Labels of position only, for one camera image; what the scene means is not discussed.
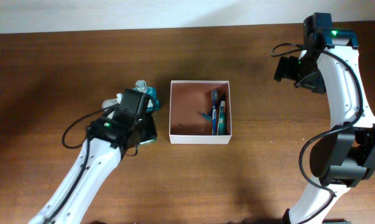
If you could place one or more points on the white cardboard box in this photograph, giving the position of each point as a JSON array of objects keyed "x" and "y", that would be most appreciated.
[{"x": 190, "y": 98}]

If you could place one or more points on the green white packet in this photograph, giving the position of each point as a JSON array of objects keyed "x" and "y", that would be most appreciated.
[{"x": 149, "y": 141}]

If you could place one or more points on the teal mouthwash bottle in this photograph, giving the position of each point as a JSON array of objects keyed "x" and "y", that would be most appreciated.
[{"x": 154, "y": 103}]

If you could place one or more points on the clear pump soap bottle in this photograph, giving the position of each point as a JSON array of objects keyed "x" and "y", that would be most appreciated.
[{"x": 111, "y": 106}]

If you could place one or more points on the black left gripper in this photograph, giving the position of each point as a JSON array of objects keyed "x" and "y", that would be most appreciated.
[{"x": 152, "y": 131}]

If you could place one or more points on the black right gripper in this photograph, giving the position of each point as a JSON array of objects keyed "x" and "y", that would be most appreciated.
[{"x": 287, "y": 68}]

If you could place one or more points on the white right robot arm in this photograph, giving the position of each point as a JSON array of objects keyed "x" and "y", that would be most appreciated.
[{"x": 337, "y": 160}]

